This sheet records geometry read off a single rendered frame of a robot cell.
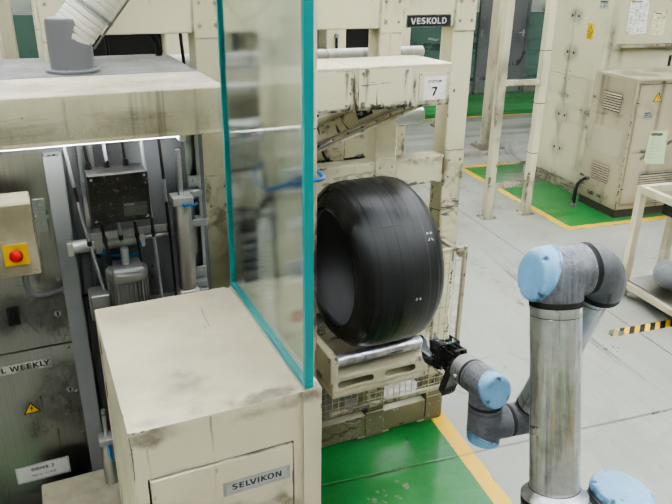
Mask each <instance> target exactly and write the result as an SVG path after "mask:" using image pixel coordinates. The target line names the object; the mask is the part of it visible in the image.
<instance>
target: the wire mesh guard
mask: <svg viewBox="0 0 672 504"><path fill-rule="evenodd" d="M468 248H469V246H468V245H462V246H457V247H451V248H445V249H443V254H444V260H445V254H447V253H450V259H451V253H453V252H456V257H457V252H459V251H464V256H463V257H462V259H461V260H462V263H461V266H458V267H461V272H459V273H461V274H460V284H459V285H456V286H459V291H456V292H459V295H458V297H456V298H458V303H456V304H458V306H457V309H456V310H457V315H455V316H456V321H455V322H456V327H454V328H455V333H453V334H455V338H456V339H458V340H459V338H460V328H461V317H462V307H463V297H464V286H465V276H466V266H467V255H468ZM429 379H432V378H428V379H425V380H428V384H427V385H428V387H425V388H423V386H426V385H423V384H422V386H420V387H422V388H421V389H416V390H414V391H410V392H406V391H407V390H406V385H409V384H405V385H402V386H405V390H404V391H405V393H402V394H400V387H401V386H398V387H399V392H397V393H399V395H395V396H394V394H396V393H394V390H393V396H391V397H388V393H387V395H385V396H387V398H383V399H382V397H384V396H382V395H381V399H380V400H376V399H377V398H376V395H375V398H374V399H375V401H372V402H370V400H373V399H370V394H367V395H369V400H366V401H369V402H368V403H364V402H365V401H364V396H366V395H364V392H363V401H362V402H363V404H361V405H358V398H359V397H358V393H357V397H356V398H357V403H355V404H357V406H353V407H349V408H346V409H345V407H346V406H343V407H344V409H342V410H339V398H338V402H337V403H338V408H336V409H338V411H334V412H330V413H327V414H326V412H327V411H326V406H328V405H326V400H328V399H326V397H325V411H324V412H325V414H323V415H322V420H325V419H329V418H333V417H337V416H340V415H344V414H348V413H352V412H355V411H359V410H363V409H367V408H370V407H374V406H378V405H382V404H385V403H389V402H393V401H396V400H400V399H404V398H408V397H411V396H415V395H419V394H423V393H426V392H430V391H434V390H438V388H439V386H440V382H441V381H440V378H439V384H436V385H433V386H429V385H430V384H429Z"/></svg>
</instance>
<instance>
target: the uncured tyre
mask: <svg viewBox="0 0 672 504"><path fill-rule="evenodd" d="M395 225H399V226H396V227H389V228H383V229H379V228H382V227H388V226H395ZM426 230H432V232H433V236H434V240H435V242H430V243H428V242H427V237H426V234H425V231H426ZM444 275H445V269H444V256H443V249H442V244H441V239H440V236H439V232H438V229H437V226H436V223H435V221H434V218H433V216H432V214H431V212H430V210H429V208H428V207H427V205H426V204H425V202H424V201H423V199H422V198H421V197H420V196H419V195H418V194H417V193H416V192H415V191H414V190H413V189H412V188H411V187H410V186H409V185H408V184H406V183H405V182H404V181H402V180H400V179H398V178H394V177H389V176H375V177H367V178H359V179H350V180H342V181H336V182H334V183H332V184H329V185H327V186H326V187H324V188H323V189H322V190H321V192H320V193H319V194H318V196H317V281H316V288H317V308H318V310H319V312H320V315H321V317H322V318H323V320H324V322H325V324H326V325H327V327H328V328H329V329H330V330H331V332H332V333H333V334H334V335H336V336H337V337H338V338H340V339H341V340H343V341H344V342H346V343H347V344H349V345H351V346H354V347H371V346H375V345H380V344H384V343H388V342H393V341H397V340H402V339H406V338H410V337H413V336H415V335H417V334H418V333H420V332H422V331H423V330H424V329H425V328H426V327H427V326H428V325H429V324H430V322H431V321H432V319H433V317H434V315H435V313H436V311H437V309H438V307H439V304H440V301H441V298H442V294H443V288H444ZM420 295H423V300H422V302H418V303H414V301H415V296H420Z"/></svg>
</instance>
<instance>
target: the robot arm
mask: <svg viewBox="0 0 672 504"><path fill-rule="evenodd" d="M517 280H518V287H520V292H521V294H522V296H523V297H524V298H525V299H527V300H529V307H530V376H529V378H528V380H527V382H526V384H525V386H524V388H523V390H522V392H521V393H520V394H519V395H518V397H517V399H516V401H515V402H510V403H507V401H508V400H509V397H510V394H511V386H510V383H509V381H508V379H507V378H506V377H504V376H503V375H502V374H501V373H500V372H499V371H497V370H494V369H493V368H491V367H489V366H488V365H486V364H485V363H483V362H482V361H480V360H479V359H477V358H476V357H474V356H473V355H471V354H467V349H465V348H464V347H462V346H461V345H460V341H459V340H458V339H456V338H455V337H453V336H451V335H449V338H448V339H445V340H444V339H438V336H437V335H434V336H433V339H432V340H431V339H430V345H429V344H428V340H427V338H426V337H424V339H423V344H421V347H420V349H421V354H422V358H423V360H424V362H425V363H427V364H428V365H430V366H433V367H434V368H436V369H439V370H442V369H444V371H445V373H444V376H443V378H442V381H441V383H440V386H439V388H438V390H439V391H440V393H441V394H442V396H444V395H448V394H451V393H452V392H454V391H455V389H456V386H457V384H458V385H460V386H461V387H462V388H463V389H465V390H466V391H467V392H468V393H469V396H468V412H467V426H466V436H467V439H468V441H469V442H470V443H471V444H473V445H474V446H476V447H479V448H483V449H494V448H496V447H498V446H499V444H500V439H503V438H509V437H512V436H518V435H523V434H529V481H527V482H526V483H525V484H523V485H522V487H521V490H520V504H656V501H655V498H654V496H653V494H652V492H651V491H650V490H649V489H648V488H647V487H646V486H645V485H644V484H643V483H641V482H640V481H638V480H637V479H634V478H632V477H631V476H629V475H627V474H624V473H621V472H618V471H612V470H606V471H603V470H602V471H598V472H596V473H594V474H593V475H592V477H591V479H590V480H589V487H588V489H586V490H584V489H583V488H582V487H581V486H580V460H581V395H582V353H583V351H584V349H585V348H586V346H587V344H588V342H589V341H590V339H591V337H592V335H593V334H594V332H595V330H596V328H597V327H598V325H599V323H600V321H601V320H602V318H603V316H604V314H605V313H606V311H607V309H612V308H614V307H616V306H617V305H618V304H619V303H620V301H621V299H622V298H623V296H624V293H625V291H626V285H627V277H626V271H625V268H624V266H623V263H622V262H621V260H620V258H619V257H618V256H617V255H616V254H615V253H614V252H613V251H612V250H611V249H609V248H608V247H606V246H604V245H602V244H599V243H596V242H582V243H571V244H560V245H552V244H549V245H545V246H542V247H535V248H532V249H530V250H529V251H528V252H527V253H526V254H525V255H524V256H523V258H522V260H521V262H520V264H519V268H518V274H517ZM452 338H453V339H455V340H456V341H454V342H452Z"/></svg>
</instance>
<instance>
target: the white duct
mask: <svg viewBox="0 0 672 504"><path fill-rule="evenodd" d="M65 2H66V3H64V4H63V5H62V8H60V10H59V11H58V13H57V14H56V15H55V17H62V18H71V19H73V20H74V22H75V25H76V26H74V32H75V33H76V34H75V33H73V34H72V39H75V40H76V41H77V42H80V43H84V44H88V45H90V44H92V45H93V44H94V43H95V40H97V38H98V37H99V35H100V34H101V33H102V30H104V28H105V27H106V25H107V24H109V23H110V21H109V20H111V19H112V17H113V15H114V14H115V13H116V10H118V9H119V7H120V5H121V4H122V3H123V0H66V1H65ZM89 43H90V44H89Z"/></svg>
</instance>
